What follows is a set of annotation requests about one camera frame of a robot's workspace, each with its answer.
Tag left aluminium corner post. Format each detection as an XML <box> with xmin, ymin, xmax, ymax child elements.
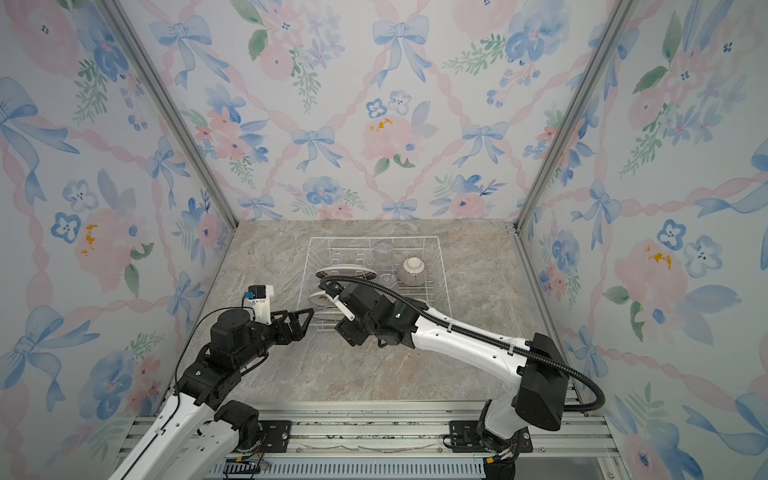
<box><xmin>95</xmin><ymin>0</ymin><xmax>239</xmax><ymax>230</ymax></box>

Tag white plate green rim characters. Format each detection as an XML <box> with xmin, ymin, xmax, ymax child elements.
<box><xmin>308</xmin><ymin>291</ymin><xmax>335</xmax><ymax>310</ymax></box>

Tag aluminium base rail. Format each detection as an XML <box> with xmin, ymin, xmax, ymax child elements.
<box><xmin>113</xmin><ymin>400</ymin><xmax>631</xmax><ymax>480</ymax></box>

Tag white plate dark underside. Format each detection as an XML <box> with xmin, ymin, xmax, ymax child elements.
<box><xmin>315</xmin><ymin>264</ymin><xmax>378</xmax><ymax>280</ymax></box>

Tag clear faceted glass middle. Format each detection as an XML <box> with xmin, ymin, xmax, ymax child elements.
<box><xmin>378</xmin><ymin>273</ymin><xmax>398</xmax><ymax>289</ymax></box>

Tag aluminium corner post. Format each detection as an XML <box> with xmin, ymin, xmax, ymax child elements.
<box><xmin>95</xmin><ymin>0</ymin><xmax>239</xmax><ymax>230</ymax></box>
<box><xmin>514</xmin><ymin>0</ymin><xmax>636</xmax><ymax>235</ymax></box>

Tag clear faceted glass back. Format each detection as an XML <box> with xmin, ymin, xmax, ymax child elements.
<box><xmin>371</xmin><ymin>241</ymin><xmax>394</xmax><ymax>267</ymax></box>

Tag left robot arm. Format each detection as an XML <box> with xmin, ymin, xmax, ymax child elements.
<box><xmin>111</xmin><ymin>306</ymin><xmax>314</xmax><ymax>479</ymax></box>

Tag clear faceted glass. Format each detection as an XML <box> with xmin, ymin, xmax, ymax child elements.
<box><xmin>378</xmin><ymin>273</ymin><xmax>398</xmax><ymax>289</ymax></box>
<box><xmin>371</xmin><ymin>241</ymin><xmax>394</xmax><ymax>267</ymax></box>

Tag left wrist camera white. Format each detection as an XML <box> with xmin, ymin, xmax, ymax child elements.
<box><xmin>244</xmin><ymin>285</ymin><xmax>274</xmax><ymax>325</ymax></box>

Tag right aluminium corner post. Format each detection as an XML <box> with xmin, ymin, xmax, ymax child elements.
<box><xmin>514</xmin><ymin>0</ymin><xmax>636</xmax><ymax>235</ymax></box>

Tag white wire dish rack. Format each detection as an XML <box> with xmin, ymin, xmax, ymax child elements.
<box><xmin>297</xmin><ymin>236</ymin><xmax>452</xmax><ymax>331</ymax></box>

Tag purple striped bowl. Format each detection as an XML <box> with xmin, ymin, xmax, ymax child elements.
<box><xmin>397</xmin><ymin>256</ymin><xmax>429</xmax><ymax>287</ymax></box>

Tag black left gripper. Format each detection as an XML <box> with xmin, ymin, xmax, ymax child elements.
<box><xmin>235</xmin><ymin>306</ymin><xmax>312</xmax><ymax>372</ymax></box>

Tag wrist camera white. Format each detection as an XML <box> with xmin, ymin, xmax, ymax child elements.
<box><xmin>244</xmin><ymin>285</ymin><xmax>274</xmax><ymax>325</ymax></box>
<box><xmin>323</xmin><ymin>282</ymin><xmax>355</xmax><ymax>321</ymax></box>

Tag black corrugated cable conduit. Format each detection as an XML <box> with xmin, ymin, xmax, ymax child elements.
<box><xmin>317</xmin><ymin>275</ymin><xmax>606</xmax><ymax>413</ymax></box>

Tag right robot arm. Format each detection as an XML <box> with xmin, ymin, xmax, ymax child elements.
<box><xmin>322</xmin><ymin>281</ymin><xmax>569</xmax><ymax>458</ymax></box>

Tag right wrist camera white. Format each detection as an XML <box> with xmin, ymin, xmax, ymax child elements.
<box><xmin>323</xmin><ymin>282</ymin><xmax>355</xmax><ymax>321</ymax></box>

